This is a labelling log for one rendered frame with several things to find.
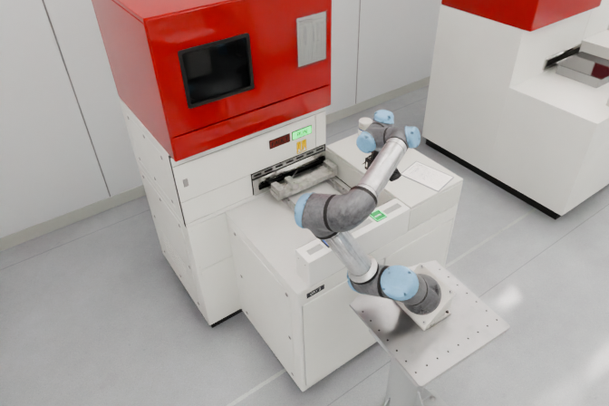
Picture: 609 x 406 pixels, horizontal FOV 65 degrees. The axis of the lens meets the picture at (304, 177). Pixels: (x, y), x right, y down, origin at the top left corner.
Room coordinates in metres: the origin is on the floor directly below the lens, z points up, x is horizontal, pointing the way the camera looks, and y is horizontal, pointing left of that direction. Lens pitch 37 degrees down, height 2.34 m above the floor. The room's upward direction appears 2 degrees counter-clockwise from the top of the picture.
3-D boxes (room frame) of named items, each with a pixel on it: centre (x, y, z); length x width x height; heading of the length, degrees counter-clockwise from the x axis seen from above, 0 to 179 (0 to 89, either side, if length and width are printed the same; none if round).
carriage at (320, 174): (1.95, 0.00, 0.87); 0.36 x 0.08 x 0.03; 124
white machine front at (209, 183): (1.90, 0.23, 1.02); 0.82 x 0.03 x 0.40; 124
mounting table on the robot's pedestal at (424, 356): (1.16, -0.44, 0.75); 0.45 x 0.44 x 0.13; 30
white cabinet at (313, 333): (1.78, -0.18, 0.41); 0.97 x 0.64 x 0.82; 124
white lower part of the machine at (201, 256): (2.19, 0.42, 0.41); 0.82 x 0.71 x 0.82; 124
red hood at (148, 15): (2.16, 0.40, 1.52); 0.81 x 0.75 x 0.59; 124
